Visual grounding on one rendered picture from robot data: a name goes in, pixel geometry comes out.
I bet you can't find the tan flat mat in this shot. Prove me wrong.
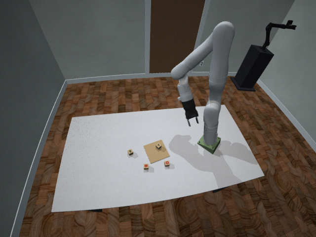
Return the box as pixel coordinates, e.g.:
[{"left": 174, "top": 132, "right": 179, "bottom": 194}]
[{"left": 144, "top": 140, "right": 170, "bottom": 163}]

